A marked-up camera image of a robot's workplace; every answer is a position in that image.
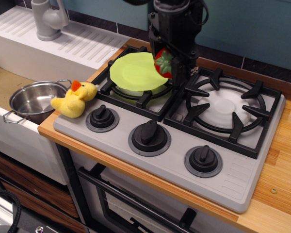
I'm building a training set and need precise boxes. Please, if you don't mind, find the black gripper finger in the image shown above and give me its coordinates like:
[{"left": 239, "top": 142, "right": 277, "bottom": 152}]
[
  {"left": 171, "top": 56, "right": 188, "bottom": 86},
  {"left": 150, "top": 40, "right": 163, "bottom": 60}
]

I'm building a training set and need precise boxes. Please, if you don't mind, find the yellow stuffed duck toy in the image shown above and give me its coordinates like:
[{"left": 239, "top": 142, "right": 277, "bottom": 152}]
[{"left": 50, "top": 80, "right": 97, "bottom": 118}]

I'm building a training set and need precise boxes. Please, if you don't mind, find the black left burner grate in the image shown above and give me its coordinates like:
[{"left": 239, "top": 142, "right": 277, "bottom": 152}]
[{"left": 92, "top": 46, "right": 189, "bottom": 121}]

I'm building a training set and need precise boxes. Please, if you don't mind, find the black stove knob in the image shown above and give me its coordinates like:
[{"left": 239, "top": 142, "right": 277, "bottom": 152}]
[
  {"left": 128, "top": 120, "right": 171, "bottom": 157},
  {"left": 184, "top": 145, "right": 223, "bottom": 178},
  {"left": 86, "top": 104, "right": 119, "bottom": 133}
]

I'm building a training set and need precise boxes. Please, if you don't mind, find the black left stove knob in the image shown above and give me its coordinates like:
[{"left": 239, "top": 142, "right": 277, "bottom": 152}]
[{"left": 86, "top": 104, "right": 119, "bottom": 133}]

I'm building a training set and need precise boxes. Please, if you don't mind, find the black right burner grate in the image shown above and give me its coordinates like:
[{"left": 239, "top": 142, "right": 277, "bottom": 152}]
[{"left": 164, "top": 68, "right": 285, "bottom": 159}]

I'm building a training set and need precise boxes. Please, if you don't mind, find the toy oven door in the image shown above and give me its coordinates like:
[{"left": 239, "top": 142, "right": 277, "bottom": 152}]
[{"left": 71, "top": 151, "right": 241, "bottom": 233}]

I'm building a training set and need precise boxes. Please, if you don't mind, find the black right stove knob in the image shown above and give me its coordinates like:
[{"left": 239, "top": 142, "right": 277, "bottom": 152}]
[{"left": 184, "top": 145, "right": 223, "bottom": 178}]

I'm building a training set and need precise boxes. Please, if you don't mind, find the white toy sink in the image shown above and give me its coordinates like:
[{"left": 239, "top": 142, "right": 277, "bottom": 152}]
[{"left": 0, "top": 6, "right": 128, "bottom": 185}]

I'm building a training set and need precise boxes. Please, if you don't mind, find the wooden drawer front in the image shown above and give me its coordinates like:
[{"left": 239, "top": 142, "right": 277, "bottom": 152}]
[{"left": 0, "top": 152, "right": 86, "bottom": 233}]

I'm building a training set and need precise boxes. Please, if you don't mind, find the small stainless steel pot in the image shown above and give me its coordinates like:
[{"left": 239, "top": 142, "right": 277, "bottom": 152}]
[{"left": 2, "top": 79, "right": 71, "bottom": 125}]

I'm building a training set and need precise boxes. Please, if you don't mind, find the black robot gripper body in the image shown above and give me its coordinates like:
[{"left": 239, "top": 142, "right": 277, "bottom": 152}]
[{"left": 148, "top": 0, "right": 198, "bottom": 68}]

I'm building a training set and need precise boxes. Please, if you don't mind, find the black braided cable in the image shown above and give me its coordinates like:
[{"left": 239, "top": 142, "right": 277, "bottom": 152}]
[{"left": 0, "top": 189, "right": 22, "bottom": 233}]

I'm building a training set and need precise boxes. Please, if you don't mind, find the black oven door handle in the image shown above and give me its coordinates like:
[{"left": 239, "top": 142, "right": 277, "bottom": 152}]
[{"left": 77, "top": 167, "right": 197, "bottom": 233}]

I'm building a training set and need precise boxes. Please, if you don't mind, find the black burner grate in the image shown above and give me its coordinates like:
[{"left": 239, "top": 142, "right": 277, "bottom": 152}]
[
  {"left": 164, "top": 68, "right": 285, "bottom": 159},
  {"left": 92, "top": 46, "right": 189, "bottom": 121}
]

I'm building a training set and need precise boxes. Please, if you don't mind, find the light green plastic plate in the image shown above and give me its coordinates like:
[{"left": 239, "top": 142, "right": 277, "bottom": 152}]
[{"left": 110, "top": 52, "right": 172, "bottom": 92}]

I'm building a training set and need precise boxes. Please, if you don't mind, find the grey toy stove top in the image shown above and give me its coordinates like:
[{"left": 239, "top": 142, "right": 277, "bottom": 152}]
[{"left": 53, "top": 46, "right": 286, "bottom": 213}]

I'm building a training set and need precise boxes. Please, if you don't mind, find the red plastic toy strawberry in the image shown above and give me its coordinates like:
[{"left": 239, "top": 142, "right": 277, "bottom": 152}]
[{"left": 154, "top": 48, "right": 173, "bottom": 79}]

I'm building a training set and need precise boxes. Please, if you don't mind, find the black middle stove knob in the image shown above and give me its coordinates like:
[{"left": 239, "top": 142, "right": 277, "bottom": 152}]
[{"left": 128, "top": 120, "right": 171, "bottom": 157}]

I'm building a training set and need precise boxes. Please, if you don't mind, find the white right burner cap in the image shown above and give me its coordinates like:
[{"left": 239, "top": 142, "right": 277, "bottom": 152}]
[{"left": 192, "top": 89, "right": 251, "bottom": 129}]

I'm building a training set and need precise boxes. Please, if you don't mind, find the grey toy faucet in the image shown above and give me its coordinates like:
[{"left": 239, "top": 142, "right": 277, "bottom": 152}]
[{"left": 31, "top": 0, "right": 69, "bottom": 41}]

